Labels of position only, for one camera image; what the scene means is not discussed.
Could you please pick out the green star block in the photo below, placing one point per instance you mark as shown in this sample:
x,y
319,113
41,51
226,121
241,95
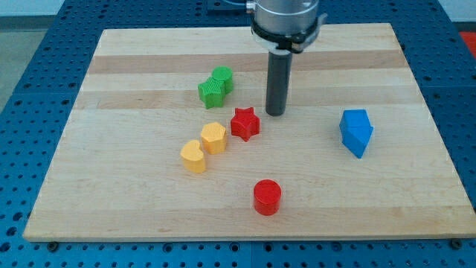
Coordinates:
x,y
212,93

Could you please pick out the yellow hexagon block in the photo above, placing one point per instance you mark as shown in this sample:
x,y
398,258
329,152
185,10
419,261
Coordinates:
x,y
214,138

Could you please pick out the blue cube block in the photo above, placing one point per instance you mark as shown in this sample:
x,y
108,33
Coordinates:
x,y
354,118

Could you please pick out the blue triangle block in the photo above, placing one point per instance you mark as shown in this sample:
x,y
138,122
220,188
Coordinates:
x,y
356,139

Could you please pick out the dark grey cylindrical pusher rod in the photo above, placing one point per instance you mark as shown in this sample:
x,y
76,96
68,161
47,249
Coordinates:
x,y
278,74

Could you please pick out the green cylinder block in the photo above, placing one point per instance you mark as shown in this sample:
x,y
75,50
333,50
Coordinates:
x,y
225,75

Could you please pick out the wooden board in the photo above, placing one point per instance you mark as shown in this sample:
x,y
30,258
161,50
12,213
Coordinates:
x,y
117,173

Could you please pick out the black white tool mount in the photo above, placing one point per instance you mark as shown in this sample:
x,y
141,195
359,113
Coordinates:
x,y
294,43

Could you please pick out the red star block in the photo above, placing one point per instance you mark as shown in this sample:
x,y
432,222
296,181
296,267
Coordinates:
x,y
245,123

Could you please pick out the yellow heart block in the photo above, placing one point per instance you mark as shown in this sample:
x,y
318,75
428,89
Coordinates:
x,y
193,157

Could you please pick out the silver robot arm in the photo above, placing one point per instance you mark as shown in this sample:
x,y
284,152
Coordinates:
x,y
284,28

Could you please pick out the red cylinder block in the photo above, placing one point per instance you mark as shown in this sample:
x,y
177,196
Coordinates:
x,y
267,195

